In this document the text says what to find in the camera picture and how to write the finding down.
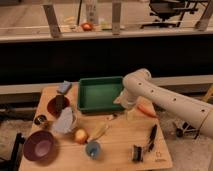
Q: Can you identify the silver fork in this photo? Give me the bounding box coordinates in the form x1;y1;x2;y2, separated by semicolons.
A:
107;114;118;121

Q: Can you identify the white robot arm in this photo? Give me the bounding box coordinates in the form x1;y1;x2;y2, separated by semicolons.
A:
116;68;213;139

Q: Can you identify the small blue cup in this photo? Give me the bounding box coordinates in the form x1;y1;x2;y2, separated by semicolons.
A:
85;141;101;159

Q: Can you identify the orange carrot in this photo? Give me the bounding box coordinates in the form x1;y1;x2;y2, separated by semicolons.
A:
137;104;157;118

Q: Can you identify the yellow corn cob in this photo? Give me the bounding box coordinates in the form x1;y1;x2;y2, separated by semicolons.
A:
88;123;108;141

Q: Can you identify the green plastic tray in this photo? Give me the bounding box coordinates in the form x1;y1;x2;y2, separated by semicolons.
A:
77;76;123;114

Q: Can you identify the red yellow apple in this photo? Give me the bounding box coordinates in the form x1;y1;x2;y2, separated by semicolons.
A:
74;129;88;144

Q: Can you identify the blue sponge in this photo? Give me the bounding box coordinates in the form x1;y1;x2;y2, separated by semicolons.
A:
57;81;72;94

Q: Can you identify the black block on plate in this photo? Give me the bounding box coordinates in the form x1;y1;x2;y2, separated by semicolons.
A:
55;95;65;113

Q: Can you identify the red plate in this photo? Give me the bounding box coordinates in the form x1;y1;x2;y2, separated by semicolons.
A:
47;96;70;118

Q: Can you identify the small dark tin can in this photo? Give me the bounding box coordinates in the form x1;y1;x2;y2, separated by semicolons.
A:
34;115;48;128

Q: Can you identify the red apple in background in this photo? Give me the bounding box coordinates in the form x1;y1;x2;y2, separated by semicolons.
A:
81;23;93;31

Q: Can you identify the purple bowl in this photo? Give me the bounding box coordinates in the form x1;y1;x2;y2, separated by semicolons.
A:
23;130;54;161

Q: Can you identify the black office chair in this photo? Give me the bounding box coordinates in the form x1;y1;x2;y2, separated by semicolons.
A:
141;0;208;29

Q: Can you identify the black chair beside table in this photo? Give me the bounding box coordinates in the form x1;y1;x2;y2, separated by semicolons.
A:
0;133;25;171

